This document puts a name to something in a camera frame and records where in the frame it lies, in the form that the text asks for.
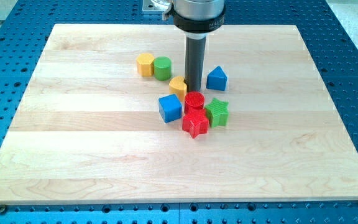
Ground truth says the light wooden board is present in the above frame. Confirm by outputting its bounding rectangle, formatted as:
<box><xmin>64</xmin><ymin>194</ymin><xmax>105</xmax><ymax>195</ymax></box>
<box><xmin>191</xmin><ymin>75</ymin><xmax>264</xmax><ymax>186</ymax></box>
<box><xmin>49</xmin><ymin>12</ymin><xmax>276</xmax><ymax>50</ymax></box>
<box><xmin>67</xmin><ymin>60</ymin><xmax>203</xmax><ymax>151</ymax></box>
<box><xmin>0</xmin><ymin>24</ymin><xmax>358</xmax><ymax>205</ymax></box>

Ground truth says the yellow half-round block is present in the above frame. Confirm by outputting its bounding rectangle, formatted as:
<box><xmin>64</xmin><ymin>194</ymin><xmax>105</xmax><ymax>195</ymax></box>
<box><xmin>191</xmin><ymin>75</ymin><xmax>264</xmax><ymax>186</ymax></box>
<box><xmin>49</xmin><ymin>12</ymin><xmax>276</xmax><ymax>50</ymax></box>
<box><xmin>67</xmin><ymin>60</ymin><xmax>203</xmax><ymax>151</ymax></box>
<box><xmin>169</xmin><ymin>76</ymin><xmax>187</xmax><ymax>102</ymax></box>

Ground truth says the yellow hexagon block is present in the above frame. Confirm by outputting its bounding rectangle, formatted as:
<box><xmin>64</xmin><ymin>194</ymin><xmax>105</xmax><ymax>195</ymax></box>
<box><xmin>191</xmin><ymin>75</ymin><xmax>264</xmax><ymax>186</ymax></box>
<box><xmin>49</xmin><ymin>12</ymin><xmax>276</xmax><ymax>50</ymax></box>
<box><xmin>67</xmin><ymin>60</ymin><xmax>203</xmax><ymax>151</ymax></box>
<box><xmin>136</xmin><ymin>53</ymin><xmax>155</xmax><ymax>77</ymax></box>

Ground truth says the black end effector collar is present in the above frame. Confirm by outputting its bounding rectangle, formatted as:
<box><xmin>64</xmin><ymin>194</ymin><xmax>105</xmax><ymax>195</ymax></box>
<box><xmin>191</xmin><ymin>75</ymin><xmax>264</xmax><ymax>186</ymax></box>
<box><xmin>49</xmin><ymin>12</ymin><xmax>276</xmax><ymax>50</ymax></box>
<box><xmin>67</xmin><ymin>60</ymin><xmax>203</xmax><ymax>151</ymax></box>
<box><xmin>162</xmin><ymin>3</ymin><xmax>226</xmax><ymax>34</ymax></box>

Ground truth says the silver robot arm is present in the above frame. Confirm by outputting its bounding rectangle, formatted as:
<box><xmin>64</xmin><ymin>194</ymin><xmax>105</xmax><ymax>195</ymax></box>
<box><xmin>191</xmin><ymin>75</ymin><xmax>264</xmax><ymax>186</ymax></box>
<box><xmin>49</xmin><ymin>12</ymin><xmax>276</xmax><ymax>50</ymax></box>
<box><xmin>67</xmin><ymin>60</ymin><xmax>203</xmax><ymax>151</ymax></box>
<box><xmin>162</xmin><ymin>0</ymin><xmax>226</xmax><ymax>91</ymax></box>

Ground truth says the blue triangle block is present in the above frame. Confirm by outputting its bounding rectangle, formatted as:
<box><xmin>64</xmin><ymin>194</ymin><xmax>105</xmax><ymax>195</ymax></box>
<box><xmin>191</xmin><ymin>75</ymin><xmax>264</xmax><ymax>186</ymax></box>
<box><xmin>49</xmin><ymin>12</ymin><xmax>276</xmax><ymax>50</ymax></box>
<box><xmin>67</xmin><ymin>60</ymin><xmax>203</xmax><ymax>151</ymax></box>
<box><xmin>206</xmin><ymin>66</ymin><xmax>227</xmax><ymax>91</ymax></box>

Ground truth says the red cylinder block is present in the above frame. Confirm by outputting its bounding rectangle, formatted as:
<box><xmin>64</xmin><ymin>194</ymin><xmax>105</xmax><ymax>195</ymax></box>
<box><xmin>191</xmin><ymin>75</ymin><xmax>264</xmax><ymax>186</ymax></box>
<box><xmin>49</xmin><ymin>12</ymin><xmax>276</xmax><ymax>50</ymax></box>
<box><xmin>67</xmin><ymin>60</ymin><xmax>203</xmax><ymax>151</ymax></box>
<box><xmin>184</xmin><ymin>91</ymin><xmax>205</xmax><ymax>114</ymax></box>

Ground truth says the blue cube block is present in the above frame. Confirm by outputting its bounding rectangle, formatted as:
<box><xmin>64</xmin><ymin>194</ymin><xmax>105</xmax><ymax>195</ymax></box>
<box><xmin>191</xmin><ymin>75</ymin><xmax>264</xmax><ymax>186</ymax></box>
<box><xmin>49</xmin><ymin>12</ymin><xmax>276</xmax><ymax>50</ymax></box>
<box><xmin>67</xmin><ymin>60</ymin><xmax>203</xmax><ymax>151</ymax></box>
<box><xmin>158</xmin><ymin>94</ymin><xmax>182</xmax><ymax>123</ymax></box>

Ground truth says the red star block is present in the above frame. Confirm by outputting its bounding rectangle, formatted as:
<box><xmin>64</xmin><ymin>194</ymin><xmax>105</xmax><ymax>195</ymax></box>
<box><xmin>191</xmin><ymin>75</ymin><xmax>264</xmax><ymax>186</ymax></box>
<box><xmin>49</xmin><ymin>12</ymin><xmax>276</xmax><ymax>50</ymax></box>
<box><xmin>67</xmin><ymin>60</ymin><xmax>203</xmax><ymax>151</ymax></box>
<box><xmin>182</xmin><ymin>109</ymin><xmax>209</xmax><ymax>138</ymax></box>

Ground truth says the green star block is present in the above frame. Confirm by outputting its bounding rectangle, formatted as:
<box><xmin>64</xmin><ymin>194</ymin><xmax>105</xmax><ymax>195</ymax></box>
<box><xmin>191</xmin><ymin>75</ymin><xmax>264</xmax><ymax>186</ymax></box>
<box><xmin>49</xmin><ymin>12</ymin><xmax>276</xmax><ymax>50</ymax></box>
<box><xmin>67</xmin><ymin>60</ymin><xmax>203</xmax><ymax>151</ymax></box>
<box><xmin>204</xmin><ymin>98</ymin><xmax>229</xmax><ymax>128</ymax></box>

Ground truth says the green cylinder block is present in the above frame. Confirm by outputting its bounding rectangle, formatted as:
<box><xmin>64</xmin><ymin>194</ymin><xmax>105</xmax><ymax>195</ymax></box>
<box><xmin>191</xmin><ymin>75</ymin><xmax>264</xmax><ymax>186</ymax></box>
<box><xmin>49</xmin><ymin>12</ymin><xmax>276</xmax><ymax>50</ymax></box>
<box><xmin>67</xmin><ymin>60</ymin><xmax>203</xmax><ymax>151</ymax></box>
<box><xmin>154</xmin><ymin>57</ymin><xmax>172</xmax><ymax>81</ymax></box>

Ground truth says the silver mounting bracket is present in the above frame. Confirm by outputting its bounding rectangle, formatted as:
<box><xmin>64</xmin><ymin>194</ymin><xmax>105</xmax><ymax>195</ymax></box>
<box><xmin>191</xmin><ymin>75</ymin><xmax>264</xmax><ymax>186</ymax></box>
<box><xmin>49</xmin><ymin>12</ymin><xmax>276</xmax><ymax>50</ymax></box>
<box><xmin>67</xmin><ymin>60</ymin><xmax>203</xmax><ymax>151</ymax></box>
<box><xmin>142</xmin><ymin>0</ymin><xmax>170</xmax><ymax>14</ymax></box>

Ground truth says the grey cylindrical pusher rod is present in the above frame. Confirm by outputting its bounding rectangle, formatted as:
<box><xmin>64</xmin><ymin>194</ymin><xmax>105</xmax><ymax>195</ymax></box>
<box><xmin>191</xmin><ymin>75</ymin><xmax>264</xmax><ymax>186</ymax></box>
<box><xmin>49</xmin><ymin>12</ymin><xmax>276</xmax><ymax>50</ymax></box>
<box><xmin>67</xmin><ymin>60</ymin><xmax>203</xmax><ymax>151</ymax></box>
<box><xmin>185</xmin><ymin>33</ymin><xmax>207</xmax><ymax>91</ymax></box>

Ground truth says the left front board screw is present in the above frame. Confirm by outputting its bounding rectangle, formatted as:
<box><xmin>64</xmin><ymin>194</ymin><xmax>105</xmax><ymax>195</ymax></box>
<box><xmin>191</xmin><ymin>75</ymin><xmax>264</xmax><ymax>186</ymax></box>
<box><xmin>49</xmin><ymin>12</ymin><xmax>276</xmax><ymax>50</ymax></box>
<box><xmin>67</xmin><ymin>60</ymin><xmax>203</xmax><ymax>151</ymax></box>
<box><xmin>0</xmin><ymin>205</ymin><xmax>7</xmax><ymax>215</ymax></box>

